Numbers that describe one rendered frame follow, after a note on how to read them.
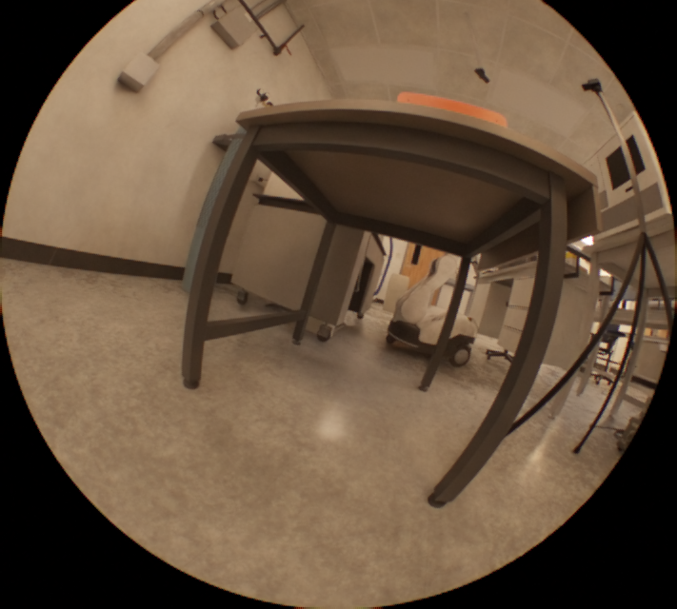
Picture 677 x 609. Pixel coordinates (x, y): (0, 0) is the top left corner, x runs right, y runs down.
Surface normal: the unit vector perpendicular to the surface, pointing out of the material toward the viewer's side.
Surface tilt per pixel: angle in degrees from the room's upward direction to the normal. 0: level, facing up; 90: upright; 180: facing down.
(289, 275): 90
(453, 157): 90
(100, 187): 90
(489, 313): 90
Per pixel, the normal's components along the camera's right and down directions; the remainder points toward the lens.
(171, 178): 0.91, 0.27
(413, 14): -0.29, 0.96
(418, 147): -0.29, -0.10
